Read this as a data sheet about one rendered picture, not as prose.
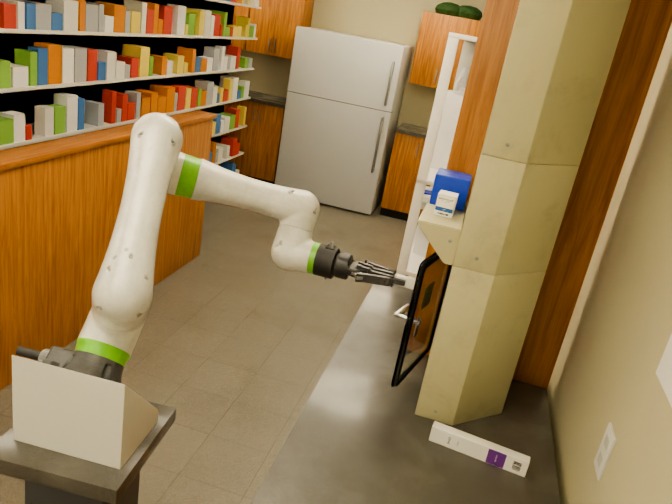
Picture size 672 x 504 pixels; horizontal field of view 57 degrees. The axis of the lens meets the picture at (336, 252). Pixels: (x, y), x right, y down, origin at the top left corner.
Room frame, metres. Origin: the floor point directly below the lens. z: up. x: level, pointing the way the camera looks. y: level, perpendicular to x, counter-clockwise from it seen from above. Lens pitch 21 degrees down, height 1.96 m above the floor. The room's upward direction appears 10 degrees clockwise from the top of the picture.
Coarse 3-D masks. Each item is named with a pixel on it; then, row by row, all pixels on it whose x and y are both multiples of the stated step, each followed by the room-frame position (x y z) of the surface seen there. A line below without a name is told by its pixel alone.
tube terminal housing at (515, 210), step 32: (480, 160) 1.53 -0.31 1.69; (480, 192) 1.53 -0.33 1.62; (512, 192) 1.51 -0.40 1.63; (544, 192) 1.56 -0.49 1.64; (480, 224) 1.52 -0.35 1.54; (512, 224) 1.52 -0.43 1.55; (544, 224) 1.58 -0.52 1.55; (480, 256) 1.52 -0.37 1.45; (512, 256) 1.53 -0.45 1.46; (544, 256) 1.61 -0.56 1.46; (448, 288) 1.53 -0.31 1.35; (480, 288) 1.51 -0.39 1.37; (512, 288) 1.56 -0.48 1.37; (448, 320) 1.53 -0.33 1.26; (480, 320) 1.51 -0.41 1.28; (512, 320) 1.58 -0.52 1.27; (448, 352) 1.52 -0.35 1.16; (480, 352) 1.53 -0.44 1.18; (512, 352) 1.60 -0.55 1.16; (448, 384) 1.52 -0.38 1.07; (480, 384) 1.55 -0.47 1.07; (448, 416) 1.51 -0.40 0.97; (480, 416) 1.57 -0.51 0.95
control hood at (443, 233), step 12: (432, 204) 1.73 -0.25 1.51; (420, 216) 1.60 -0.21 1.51; (432, 216) 1.61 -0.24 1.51; (456, 216) 1.65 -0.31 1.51; (432, 228) 1.54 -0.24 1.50; (444, 228) 1.54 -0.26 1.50; (456, 228) 1.54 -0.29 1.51; (432, 240) 1.54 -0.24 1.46; (444, 240) 1.54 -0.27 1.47; (456, 240) 1.53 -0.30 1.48; (444, 252) 1.54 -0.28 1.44
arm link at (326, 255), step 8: (320, 248) 1.64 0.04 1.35; (328, 248) 1.64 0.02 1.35; (336, 248) 1.66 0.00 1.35; (320, 256) 1.62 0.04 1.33; (328, 256) 1.62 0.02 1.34; (336, 256) 1.64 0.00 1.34; (320, 264) 1.61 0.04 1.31; (328, 264) 1.61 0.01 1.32; (320, 272) 1.62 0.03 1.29; (328, 272) 1.61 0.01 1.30
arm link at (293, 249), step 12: (288, 228) 1.66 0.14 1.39; (276, 240) 1.66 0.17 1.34; (288, 240) 1.64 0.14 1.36; (300, 240) 1.65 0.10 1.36; (312, 240) 1.68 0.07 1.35; (276, 252) 1.63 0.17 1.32; (288, 252) 1.62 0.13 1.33; (300, 252) 1.63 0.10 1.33; (312, 252) 1.63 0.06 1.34; (276, 264) 1.65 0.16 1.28; (288, 264) 1.63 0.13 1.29; (300, 264) 1.62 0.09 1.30; (312, 264) 1.62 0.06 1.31
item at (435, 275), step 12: (420, 264) 1.57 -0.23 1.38; (432, 264) 1.65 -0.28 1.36; (444, 264) 1.77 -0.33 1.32; (432, 276) 1.68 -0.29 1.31; (444, 276) 1.80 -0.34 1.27; (432, 288) 1.70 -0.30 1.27; (420, 300) 1.62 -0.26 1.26; (432, 300) 1.73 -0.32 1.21; (408, 312) 1.56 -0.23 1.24; (420, 312) 1.65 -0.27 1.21; (432, 312) 1.77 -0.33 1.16; (420, 324) 1.67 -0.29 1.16; (432, 324) 1.80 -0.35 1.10; (420, 336) 1.70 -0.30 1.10; (408, 348) 1.62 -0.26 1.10; (420, 348) 1.73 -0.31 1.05; (408, 360) 1.64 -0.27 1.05; (396, 372) 1.56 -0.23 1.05
